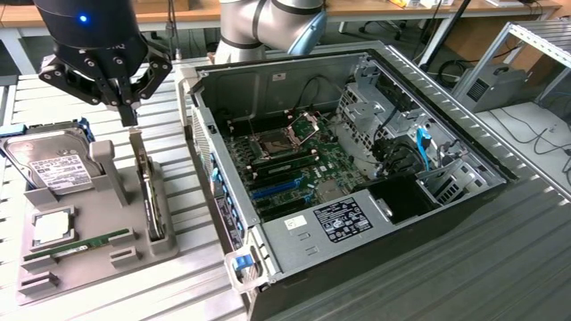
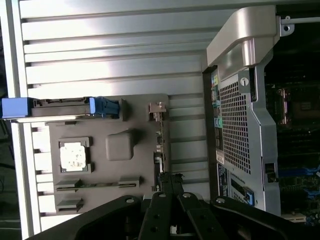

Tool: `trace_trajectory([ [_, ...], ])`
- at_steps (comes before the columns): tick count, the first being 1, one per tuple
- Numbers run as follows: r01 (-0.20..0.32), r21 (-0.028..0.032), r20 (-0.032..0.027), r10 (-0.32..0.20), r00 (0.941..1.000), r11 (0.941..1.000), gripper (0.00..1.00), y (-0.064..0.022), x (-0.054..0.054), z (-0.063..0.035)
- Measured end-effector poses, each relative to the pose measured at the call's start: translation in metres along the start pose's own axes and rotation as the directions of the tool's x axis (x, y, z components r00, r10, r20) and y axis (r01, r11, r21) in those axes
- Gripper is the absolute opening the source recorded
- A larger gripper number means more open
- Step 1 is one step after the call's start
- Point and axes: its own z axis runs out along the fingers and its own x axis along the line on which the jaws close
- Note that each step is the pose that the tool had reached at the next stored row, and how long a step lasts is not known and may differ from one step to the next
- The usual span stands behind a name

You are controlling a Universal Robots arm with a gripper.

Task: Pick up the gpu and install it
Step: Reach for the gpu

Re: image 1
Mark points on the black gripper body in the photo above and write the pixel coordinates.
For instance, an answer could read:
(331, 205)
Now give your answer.
(90, 33)

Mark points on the green black graphics card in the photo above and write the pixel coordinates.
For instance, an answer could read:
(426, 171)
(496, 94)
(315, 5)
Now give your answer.
(150, 200)

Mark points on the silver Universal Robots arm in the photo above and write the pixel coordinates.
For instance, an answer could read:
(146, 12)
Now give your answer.
(250, 20)

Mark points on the silver hard disk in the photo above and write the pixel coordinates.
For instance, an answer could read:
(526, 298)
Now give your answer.
(49, 160)

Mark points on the blue card clip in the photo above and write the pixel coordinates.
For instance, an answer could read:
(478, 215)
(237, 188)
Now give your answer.
(229, 201)
(241, 228)
(235, 213)
(217, 174)

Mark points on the CPU socket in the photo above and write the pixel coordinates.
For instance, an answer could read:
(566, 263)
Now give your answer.
(274, 145)

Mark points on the metal socket cover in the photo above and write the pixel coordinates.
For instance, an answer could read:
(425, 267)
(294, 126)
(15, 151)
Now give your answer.
(314, 131)

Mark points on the installed dark RAM stick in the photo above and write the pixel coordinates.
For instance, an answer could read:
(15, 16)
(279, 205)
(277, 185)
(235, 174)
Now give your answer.
(286, 168)

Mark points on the blue expansion slot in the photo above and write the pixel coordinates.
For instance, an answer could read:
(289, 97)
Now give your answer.
(274, 189)

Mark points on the silver CPU chip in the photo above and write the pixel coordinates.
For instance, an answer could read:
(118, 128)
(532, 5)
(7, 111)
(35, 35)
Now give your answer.
(51, 229)

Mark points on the grey plastic parts rack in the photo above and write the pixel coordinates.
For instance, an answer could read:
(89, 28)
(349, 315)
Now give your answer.
(90, 227)

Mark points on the silver metal drive cage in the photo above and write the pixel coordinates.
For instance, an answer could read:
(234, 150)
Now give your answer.
(362, 113)

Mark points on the long black expansion slot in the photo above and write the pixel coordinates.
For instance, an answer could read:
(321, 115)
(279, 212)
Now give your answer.
(281, 203)
(287, 212)

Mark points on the green motherboard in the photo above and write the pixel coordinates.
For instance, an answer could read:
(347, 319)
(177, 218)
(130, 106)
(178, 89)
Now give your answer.
(343, 160)

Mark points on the green RAM stick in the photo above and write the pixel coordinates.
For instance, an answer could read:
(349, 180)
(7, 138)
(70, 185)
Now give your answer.
(103, 239)

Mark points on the black office chair base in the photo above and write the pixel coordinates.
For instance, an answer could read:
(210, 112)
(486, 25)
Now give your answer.
(389, 24)

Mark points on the silver chipset chip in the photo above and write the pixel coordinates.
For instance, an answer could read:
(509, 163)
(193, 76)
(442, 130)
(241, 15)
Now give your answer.
(331, 192)

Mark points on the blue case latch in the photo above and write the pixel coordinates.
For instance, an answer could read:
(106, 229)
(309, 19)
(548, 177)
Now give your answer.
(242, 261)

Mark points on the silver labelled power supply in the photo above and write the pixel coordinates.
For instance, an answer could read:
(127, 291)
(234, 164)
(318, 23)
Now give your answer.
(290, 247)

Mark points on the white small box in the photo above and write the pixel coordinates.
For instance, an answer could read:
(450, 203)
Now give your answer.
(429, 3)

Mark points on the black tripod pole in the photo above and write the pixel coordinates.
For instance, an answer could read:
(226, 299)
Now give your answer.
(450, 33)

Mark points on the black plastic shroud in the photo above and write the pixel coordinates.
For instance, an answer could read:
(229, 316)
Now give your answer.
(397, 200)

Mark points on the brown wooden cabinet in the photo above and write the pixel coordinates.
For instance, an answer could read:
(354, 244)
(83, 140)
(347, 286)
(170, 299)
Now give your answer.
(473, 36)

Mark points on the grey metal control box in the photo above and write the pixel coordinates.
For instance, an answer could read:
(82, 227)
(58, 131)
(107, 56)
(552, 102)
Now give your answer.
(500, 90)

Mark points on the silver slotted disk bay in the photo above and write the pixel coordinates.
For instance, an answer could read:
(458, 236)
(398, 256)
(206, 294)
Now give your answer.
(466, 182)

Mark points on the open black PC case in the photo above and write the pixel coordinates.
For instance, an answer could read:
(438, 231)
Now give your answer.
(402, 267)

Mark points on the wooden desk white frame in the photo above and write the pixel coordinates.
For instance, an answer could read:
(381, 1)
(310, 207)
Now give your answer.
(513, 9)
(14, 16)

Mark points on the aluminium frame shelf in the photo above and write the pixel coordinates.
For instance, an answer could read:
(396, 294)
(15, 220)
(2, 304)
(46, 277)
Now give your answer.
(492, 53)

